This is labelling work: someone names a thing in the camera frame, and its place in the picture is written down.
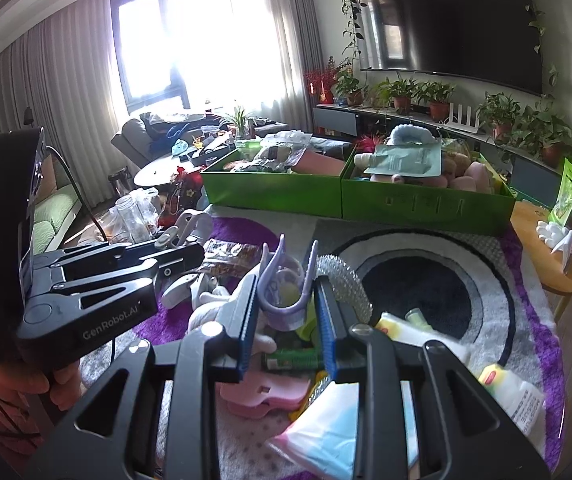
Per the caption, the white plush bunny toy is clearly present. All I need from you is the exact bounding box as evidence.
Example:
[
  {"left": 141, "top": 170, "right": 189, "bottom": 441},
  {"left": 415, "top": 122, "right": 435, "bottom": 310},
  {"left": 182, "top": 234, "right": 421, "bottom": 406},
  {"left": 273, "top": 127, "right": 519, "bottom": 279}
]
[{"left": 186, "top": 286, "right": 277, "bottom": 356}]

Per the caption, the pink plastic clip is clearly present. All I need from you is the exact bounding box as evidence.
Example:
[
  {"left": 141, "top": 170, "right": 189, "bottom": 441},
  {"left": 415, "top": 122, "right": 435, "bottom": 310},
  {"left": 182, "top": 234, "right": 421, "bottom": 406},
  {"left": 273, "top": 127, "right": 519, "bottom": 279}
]
[{"left": 219, "top": 370, "right": 311, "bottom": 419}]

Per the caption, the white grey garlic press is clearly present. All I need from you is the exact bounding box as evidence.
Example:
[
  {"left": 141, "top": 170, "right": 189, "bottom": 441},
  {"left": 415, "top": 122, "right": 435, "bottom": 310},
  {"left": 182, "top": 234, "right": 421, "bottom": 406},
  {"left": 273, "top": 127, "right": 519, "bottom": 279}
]
[{"left": 155, "top": 209, "right": 213, "bottom": 310}]

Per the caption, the purple plastic clip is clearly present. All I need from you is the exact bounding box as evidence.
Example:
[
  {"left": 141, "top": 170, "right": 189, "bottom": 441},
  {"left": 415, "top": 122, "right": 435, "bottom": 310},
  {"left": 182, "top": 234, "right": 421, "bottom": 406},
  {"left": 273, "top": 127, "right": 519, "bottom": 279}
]
[{"left": 256, "top": 234, "right": 318, "bottom": 332}]

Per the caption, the left hand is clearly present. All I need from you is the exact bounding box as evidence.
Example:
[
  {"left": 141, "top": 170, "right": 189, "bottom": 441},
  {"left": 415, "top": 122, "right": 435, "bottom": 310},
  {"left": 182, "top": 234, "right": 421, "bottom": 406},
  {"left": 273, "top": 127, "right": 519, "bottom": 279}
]
[{"left": 0, "top": 361, "right": 85, "bottom": 411}]

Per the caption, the glass jars cluster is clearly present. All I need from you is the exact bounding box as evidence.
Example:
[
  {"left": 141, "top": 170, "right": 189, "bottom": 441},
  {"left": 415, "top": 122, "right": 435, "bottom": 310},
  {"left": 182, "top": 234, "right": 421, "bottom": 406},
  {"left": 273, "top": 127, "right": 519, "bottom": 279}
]
[{"left": 100, "top": 188, "right": 161, "bottom": 244}]

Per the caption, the snack bag clear wrapper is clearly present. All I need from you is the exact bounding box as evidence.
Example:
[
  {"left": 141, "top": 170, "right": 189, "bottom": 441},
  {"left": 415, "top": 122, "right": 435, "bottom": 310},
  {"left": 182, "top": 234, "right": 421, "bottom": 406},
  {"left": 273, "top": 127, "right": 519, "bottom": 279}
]
[{"left": 198, "top": 240, "right": 261, "bottom": 278}]

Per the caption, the green medicine bottle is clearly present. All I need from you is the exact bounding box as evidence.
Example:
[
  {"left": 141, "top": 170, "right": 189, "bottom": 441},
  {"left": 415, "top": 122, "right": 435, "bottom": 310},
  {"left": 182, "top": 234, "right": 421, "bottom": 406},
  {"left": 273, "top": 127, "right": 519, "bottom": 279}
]
[{"left": 263, "top": 348, "right": 323, "bottom": 372}]

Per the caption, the red patterned bag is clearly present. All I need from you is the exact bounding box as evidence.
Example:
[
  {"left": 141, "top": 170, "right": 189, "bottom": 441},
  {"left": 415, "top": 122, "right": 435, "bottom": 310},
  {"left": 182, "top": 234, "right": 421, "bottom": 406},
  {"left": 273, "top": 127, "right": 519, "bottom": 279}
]
[{"left": 158, "top": 166, "right": 204, "bottom": 229}]

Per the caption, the round coffee table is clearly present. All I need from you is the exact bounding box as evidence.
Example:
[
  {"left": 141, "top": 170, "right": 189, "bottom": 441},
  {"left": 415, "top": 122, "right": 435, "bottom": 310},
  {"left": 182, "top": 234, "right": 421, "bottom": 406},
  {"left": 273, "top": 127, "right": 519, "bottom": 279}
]
[{"left": 133, "top": 155, "right": 202, "bottom": 188}]

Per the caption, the yellow scrubber sponge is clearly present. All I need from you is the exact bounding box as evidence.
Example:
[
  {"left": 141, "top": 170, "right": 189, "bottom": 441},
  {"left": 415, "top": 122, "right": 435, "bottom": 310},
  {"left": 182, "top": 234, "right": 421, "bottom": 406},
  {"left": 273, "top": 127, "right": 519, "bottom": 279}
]
[{"left": 288, "top": 372, "right": 332, "bottom": 422}]

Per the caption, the large tissue pack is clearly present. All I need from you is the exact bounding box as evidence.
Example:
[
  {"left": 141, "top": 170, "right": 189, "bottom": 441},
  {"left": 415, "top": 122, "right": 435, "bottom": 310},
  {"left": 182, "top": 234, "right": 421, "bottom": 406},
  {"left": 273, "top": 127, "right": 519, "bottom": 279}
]
[{"left": 264, "top": 381, "right": 423, "bottom": 480}]

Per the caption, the grey sofa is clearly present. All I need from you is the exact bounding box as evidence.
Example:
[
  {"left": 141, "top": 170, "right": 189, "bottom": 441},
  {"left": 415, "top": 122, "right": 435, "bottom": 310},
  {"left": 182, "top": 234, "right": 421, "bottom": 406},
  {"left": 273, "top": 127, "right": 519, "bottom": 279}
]
[{"left": 110, "top": 113, "right": 190, "bottom": 168}]

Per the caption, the white tube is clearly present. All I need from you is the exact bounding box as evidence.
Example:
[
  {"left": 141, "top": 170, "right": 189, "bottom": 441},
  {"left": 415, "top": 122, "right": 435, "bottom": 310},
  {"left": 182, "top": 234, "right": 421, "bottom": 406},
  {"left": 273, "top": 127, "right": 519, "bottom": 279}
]
[{"left": 375, "top": 312, "right": 470, "bottom": 364}]

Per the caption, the silver steel wool scrubber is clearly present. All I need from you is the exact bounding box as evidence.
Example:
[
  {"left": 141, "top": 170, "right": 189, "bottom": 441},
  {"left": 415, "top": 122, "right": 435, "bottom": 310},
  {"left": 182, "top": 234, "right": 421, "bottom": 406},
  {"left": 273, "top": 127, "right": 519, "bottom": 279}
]
[{"left": 316, "top": 255, "right": 373, "bottom": 324}]

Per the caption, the purple grey rug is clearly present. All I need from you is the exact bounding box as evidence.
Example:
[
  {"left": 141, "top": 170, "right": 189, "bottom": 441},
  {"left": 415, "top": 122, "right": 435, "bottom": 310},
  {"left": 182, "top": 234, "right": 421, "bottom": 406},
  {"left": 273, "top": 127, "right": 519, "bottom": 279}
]
[{"left": 80, "top": 204, "right": 567, "bottom": 480}]

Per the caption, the left green storage box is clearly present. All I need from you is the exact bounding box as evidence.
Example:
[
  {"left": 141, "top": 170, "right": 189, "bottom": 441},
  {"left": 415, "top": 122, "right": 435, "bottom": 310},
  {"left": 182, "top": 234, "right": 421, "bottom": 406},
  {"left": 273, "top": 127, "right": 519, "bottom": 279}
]
[{"left": 201, "top": 151, "right": 347, "bottom": 218}]

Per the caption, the green storage box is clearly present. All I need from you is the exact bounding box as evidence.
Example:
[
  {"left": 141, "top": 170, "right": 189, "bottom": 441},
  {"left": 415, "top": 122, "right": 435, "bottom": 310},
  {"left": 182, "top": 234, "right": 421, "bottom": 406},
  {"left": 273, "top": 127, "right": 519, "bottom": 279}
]
[
  {"left": 340, "top": 153, "right": 516, "bottom": 236},
  {"left": 201, "top": 151, "right": 347, "bottom": 218}
]

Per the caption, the right green storage box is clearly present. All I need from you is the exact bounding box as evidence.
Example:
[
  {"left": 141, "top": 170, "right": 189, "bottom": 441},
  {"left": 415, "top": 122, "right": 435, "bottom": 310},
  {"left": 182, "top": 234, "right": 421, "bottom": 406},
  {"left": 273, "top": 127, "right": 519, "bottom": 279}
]
[{"left": 340, "top": 153, "right": 516, "bottom": 236}]

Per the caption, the grey green face mask pack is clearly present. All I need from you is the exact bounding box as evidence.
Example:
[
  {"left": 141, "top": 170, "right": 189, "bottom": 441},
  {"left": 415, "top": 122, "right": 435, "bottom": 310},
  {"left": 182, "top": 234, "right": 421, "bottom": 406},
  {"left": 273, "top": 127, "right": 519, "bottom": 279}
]
[{"left": 364, "top": 143, "right": 442, "bottom": 178}]

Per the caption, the blue fluffy headband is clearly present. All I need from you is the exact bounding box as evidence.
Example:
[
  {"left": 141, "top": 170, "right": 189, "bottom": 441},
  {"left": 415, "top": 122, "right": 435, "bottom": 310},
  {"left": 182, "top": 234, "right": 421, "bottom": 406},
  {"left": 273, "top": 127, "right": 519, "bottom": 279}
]
[{"left": 387, "top": 124, "right": 437, "bottom": 146}]

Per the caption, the green standing pouch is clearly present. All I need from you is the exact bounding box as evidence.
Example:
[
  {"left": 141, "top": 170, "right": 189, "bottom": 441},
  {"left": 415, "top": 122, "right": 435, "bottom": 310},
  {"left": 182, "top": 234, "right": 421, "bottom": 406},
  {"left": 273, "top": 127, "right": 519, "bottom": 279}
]
[{"left": 548, "top": 158, "right": 572, "bottom": 226}]

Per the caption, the black camera cable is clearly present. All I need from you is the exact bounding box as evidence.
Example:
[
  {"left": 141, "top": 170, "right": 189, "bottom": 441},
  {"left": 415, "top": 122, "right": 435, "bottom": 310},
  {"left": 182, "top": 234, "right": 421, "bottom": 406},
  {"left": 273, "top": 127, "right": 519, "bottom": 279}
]
[{"left": 44, "top": 145, "right": 109, "bottom": 241}]

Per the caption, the black wall television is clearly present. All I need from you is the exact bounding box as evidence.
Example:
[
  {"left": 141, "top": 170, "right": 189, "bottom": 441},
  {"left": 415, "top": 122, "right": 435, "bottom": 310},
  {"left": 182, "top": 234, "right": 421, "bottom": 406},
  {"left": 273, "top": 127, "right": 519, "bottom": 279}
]
[{"left": 356, "top": 0, "right": 543, "bottom": 94}]

